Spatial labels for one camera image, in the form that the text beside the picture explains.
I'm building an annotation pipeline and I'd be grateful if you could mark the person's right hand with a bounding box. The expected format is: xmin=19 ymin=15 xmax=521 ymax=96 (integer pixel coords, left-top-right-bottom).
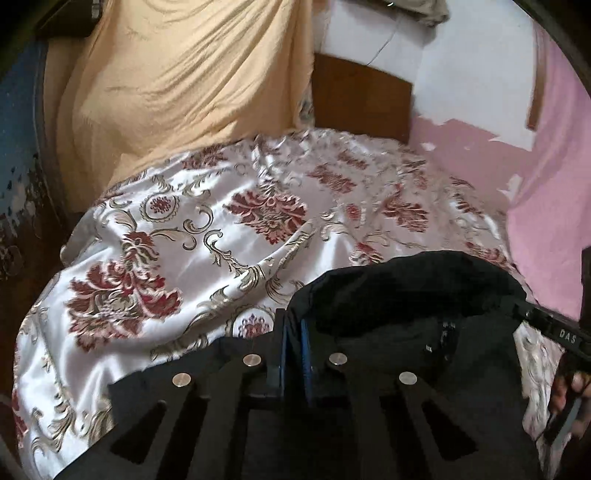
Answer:
xmin=549 ymin=362 xmax=591 ymax=416

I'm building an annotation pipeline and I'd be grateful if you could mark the blue printed fabric wardrobe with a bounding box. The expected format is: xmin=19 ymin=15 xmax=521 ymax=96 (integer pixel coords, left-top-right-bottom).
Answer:
xmin=0 ymin=41 xmax=70 ymax=287

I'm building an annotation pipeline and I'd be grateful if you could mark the wooden headboard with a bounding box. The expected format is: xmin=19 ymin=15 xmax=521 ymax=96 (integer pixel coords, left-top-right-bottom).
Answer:
xmin=311 ymin=53 xmax=414 ymax=144

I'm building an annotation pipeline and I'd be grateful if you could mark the pink curtain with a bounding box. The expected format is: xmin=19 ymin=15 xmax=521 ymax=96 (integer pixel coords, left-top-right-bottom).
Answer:
xmin=505 ymin=28 xmax=591 ymax=319

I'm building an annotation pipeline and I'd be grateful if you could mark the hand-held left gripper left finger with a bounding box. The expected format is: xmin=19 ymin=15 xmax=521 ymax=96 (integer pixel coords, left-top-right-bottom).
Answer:
xmin=53 ymin=308 xmax=291 ymax=480

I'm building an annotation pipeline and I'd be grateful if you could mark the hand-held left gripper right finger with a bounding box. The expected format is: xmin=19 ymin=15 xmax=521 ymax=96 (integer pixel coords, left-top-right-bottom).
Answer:
xmin=299 ymin=318 xmax=546 ymax=480

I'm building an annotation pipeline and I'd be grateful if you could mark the yellow hanging cloth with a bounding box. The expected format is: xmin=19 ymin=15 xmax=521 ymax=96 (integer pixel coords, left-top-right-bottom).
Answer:
xmin=44 ymin=0 xmax=331 ymax=213

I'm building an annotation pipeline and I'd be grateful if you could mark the black pillow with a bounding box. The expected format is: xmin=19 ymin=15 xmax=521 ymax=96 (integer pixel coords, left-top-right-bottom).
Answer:
xmin=106 ymin=251 xmax=550 ymax=480

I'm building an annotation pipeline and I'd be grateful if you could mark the floral satin bedspread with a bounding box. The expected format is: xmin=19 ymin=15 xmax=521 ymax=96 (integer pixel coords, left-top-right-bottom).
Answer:
xmin=11 ymin=128 xmax=566 ymax=478

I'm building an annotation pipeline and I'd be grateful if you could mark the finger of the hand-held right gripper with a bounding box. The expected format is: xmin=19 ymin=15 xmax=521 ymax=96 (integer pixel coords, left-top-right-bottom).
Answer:
xmin=513 ymin=298 xmax=555 ymax=332

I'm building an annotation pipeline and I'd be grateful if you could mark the beige hanging cloth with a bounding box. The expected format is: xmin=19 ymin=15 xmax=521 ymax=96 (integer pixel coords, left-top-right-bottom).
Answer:
xmin=397 ymin=0 xmax=451 ymax=26

